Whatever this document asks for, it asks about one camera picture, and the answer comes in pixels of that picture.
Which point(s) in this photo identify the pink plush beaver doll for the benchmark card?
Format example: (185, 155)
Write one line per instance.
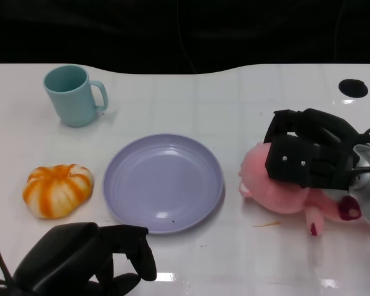
(280, 197)

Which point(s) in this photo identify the teal plastic mug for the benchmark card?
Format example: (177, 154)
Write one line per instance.
(71, 101)

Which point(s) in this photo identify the orange white pumpkin toy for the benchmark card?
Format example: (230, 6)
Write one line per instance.
(57, 192)

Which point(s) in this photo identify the lilac round plate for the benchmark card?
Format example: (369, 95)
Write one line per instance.
(163, 182)

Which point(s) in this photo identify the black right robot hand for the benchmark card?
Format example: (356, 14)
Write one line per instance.
(296, 157)

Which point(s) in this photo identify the black oval table grommet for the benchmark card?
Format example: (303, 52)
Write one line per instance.
(353, 87)

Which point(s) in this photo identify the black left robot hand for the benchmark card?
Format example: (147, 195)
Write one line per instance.
(68, 259)

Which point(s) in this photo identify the black backdrop cloth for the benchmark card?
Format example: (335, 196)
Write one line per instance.
(111, 31)

